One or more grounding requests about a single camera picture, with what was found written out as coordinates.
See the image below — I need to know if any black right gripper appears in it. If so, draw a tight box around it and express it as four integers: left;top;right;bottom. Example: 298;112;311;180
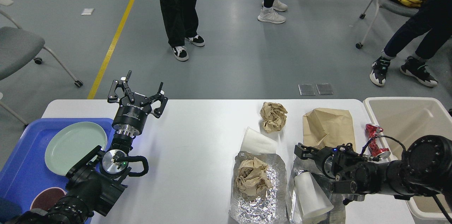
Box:
295;143;341;179

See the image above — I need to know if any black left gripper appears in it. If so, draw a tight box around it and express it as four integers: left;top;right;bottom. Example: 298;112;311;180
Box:
108;70;168;136

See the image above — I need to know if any brown paper bag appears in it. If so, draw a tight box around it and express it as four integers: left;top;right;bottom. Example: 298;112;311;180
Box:
303;107;355;149

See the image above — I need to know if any brown paper ball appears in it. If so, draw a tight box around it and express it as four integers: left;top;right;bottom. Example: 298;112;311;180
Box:
260;102;288;133

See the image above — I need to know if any green plate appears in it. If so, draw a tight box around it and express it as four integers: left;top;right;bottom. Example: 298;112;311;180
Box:
44;122;108;176

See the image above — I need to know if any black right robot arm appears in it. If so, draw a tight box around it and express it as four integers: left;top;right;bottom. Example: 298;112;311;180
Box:
294;135;452;222

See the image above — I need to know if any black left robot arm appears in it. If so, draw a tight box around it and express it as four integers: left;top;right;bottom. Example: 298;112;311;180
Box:
7;70;168;224

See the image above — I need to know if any crumpled brown paper on foil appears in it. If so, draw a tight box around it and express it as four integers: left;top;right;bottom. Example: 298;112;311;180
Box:
235;157;273;198

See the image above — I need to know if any aluminium foil sheet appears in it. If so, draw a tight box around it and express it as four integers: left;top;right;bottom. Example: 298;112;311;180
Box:
229;151;287;224

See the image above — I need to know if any red foil wrapper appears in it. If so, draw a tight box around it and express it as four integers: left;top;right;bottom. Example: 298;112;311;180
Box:
366;124;391;161

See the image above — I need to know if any beige plastic bin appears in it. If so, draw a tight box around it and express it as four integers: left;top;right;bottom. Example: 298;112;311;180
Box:
363;97;452;224

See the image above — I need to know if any person in black trousers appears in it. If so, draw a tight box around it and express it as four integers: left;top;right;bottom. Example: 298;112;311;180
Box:
160;0;205;61

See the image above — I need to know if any grey chair left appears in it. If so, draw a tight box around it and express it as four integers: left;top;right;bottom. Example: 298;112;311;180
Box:
0;10;83;126

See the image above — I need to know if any blue plastic tray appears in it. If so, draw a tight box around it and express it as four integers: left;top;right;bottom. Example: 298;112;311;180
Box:
1;118;115;212

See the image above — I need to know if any person with white sneakers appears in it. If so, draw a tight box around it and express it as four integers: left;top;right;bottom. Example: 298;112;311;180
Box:
257;0;289;24

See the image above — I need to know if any person in dark jeans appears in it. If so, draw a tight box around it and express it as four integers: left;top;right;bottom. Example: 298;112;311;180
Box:
369;0;452;87

